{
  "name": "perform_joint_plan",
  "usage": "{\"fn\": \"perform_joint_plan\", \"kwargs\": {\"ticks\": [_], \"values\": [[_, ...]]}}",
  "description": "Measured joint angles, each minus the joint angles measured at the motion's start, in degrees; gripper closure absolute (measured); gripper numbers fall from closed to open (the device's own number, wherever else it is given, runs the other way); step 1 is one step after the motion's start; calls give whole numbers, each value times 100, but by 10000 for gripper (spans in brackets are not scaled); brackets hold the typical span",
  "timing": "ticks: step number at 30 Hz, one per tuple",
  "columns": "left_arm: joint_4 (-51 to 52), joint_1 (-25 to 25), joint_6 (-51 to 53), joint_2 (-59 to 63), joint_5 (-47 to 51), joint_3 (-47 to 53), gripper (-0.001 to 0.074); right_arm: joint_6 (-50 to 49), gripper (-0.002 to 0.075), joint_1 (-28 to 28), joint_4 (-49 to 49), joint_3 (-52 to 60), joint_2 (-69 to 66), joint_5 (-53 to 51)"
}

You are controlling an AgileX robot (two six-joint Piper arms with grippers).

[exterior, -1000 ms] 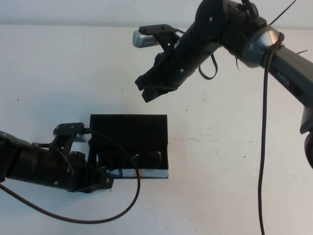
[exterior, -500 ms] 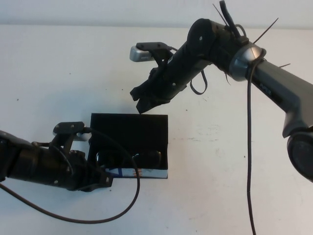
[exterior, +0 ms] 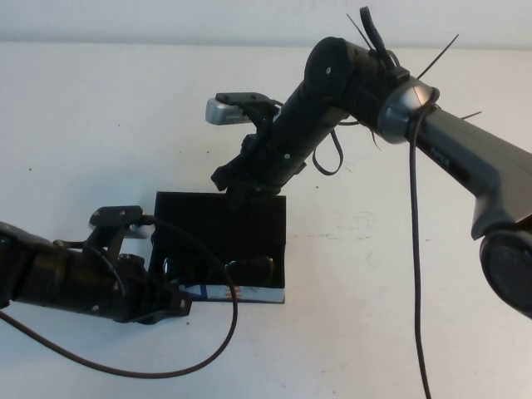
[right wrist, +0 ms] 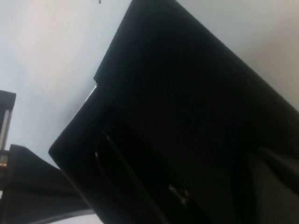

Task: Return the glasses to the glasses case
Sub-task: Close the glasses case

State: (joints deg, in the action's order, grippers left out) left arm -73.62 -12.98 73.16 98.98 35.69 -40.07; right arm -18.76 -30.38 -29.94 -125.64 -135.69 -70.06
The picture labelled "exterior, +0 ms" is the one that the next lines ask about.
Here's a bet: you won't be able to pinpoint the dark left camera cable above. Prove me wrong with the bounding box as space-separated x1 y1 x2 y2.
0 214 240 375

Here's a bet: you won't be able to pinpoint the right wrist camera silver tip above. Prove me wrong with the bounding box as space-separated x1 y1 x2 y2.
204 98 253 126

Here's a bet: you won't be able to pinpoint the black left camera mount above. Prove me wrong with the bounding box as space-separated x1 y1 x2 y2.
89 205 145 254

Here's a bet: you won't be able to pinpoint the thin black wire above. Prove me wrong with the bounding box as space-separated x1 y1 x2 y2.
53 239 126 297

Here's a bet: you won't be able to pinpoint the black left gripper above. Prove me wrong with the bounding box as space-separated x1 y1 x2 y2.
111 255 192 324

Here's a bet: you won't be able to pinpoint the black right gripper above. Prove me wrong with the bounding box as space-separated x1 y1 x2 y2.
210 132 278 209

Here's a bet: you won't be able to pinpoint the black framed glasses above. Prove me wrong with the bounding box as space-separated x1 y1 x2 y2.
164 255 275 288

